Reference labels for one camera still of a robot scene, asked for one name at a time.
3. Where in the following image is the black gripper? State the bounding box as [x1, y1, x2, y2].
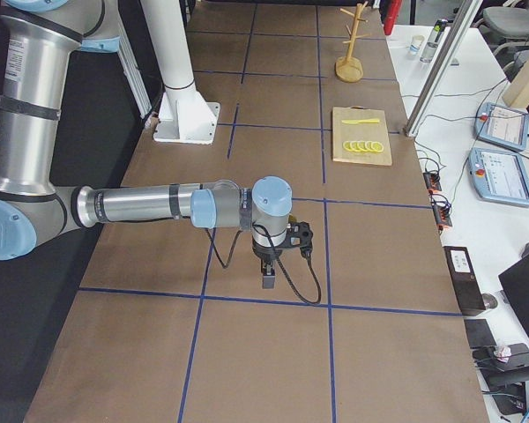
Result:
[252, 241, 282, 289]

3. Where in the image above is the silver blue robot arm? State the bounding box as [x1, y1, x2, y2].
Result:
[0, 1, 292, 288]

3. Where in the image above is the wooden cup storage rack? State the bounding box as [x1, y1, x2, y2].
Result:
[335, 4, 366, 83]

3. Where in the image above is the white paper cup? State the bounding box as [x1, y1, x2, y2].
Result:
[408, 34, 425, 56]

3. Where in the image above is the wooden cutting board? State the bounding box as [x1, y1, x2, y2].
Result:
[332, 107, 392, 167]

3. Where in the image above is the yellow plastic knife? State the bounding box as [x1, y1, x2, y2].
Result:
[341, 118, 380, 125]

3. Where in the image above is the orange black adapter near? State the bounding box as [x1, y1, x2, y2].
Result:
[431, 197, 452, 231]

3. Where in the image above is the orange black adapter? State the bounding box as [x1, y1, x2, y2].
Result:
[431, 197, 452, 231]
[423, 171, 442, 194]

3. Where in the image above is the orange black adapter far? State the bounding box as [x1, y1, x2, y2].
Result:
[423, 171, 442, 194]

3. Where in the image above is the black box with label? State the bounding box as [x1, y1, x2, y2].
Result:
[443, 246, 486, 316]

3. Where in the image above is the teach pendant near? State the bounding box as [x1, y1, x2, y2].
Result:
[468, 148, 529, 207]

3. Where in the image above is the teach pendant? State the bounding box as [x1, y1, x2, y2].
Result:
[468, 148, 529, 207]
[474, 102, 529, 152]

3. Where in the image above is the teach pendant far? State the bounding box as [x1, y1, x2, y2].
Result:
[474, 102, 529, 152]

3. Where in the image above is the clear water bottle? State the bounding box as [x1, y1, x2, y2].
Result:
[420, 19, 448, 63]

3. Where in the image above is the grey office chair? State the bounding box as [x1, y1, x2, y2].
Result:
[481, 6, 529, 56]

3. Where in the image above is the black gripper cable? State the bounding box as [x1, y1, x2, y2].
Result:
[205, 225, 323, 305]

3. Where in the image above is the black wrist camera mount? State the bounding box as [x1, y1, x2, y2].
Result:
[277, 221, 313, 260]

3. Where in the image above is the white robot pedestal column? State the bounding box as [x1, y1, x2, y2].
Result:
[141, 0, 220, 145]

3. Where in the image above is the aluminium frame post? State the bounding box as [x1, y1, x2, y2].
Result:
[404, 0, 482, 137]

